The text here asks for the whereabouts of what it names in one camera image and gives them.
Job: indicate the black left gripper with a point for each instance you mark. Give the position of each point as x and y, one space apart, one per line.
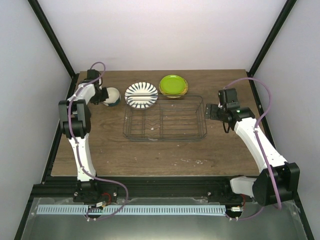
104 97

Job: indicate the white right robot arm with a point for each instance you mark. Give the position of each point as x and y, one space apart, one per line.
278 179

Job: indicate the black wire dish rack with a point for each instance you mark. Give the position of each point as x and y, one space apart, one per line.
168 120

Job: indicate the white blue striped plate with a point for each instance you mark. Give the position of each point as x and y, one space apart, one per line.
141 95

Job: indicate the lime green plate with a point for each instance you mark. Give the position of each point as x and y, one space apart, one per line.
172 84

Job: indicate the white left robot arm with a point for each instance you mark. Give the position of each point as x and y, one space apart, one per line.
100 148

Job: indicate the white and teal bowl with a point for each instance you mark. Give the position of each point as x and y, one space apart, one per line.
114 97

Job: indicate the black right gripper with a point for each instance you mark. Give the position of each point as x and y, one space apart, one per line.
212 114

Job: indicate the black aluminium frame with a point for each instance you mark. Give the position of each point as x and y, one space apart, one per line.
162 186

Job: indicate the light blue slotted cable duct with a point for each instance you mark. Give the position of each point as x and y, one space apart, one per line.
188 210

